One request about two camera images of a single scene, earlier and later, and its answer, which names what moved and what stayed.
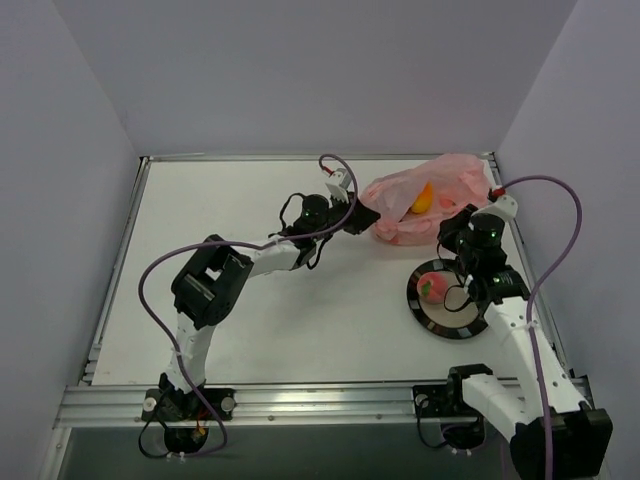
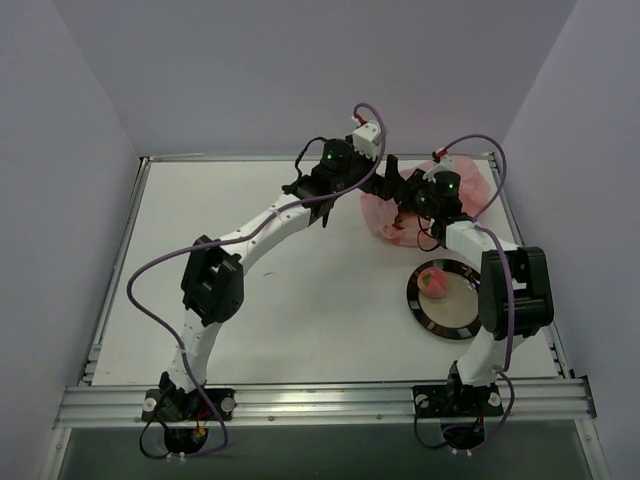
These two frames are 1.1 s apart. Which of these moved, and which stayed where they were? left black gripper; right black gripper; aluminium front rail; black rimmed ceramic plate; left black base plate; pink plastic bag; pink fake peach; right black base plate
Moved: left black gripper; pink fake peach; right black gripper
Stayed: aluminium front rail; right black base plate; black rimmed ceramic plate; pink plastic bag; left black base plate
